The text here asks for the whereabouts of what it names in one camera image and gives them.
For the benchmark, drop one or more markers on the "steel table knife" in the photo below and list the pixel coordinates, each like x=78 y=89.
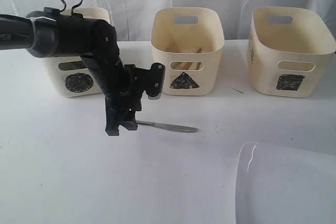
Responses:
x=169 y=127

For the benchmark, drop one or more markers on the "long wooden chopstick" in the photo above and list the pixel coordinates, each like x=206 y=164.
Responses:
x=183 y=65

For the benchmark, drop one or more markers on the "cream bin with square mark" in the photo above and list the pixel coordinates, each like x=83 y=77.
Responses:
x=289 y=50

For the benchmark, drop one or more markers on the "cream bin with circle mark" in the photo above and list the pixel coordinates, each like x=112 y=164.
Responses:
x=78 y=82

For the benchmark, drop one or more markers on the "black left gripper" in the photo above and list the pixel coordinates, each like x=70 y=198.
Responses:
x=121 y=108

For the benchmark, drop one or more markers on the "cream bin with triangle mark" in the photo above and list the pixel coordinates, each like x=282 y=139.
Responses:
x=177 y=33

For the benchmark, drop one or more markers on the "white square plate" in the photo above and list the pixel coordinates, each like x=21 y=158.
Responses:
x=276 y=184

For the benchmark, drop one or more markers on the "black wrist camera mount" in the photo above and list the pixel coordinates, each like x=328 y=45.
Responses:
x=149 y=81

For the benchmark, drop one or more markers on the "stainless steel bowl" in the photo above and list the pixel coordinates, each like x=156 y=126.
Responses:
x=72 y=65

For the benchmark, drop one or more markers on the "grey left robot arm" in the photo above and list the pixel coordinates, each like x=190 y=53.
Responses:
x=104 y=62

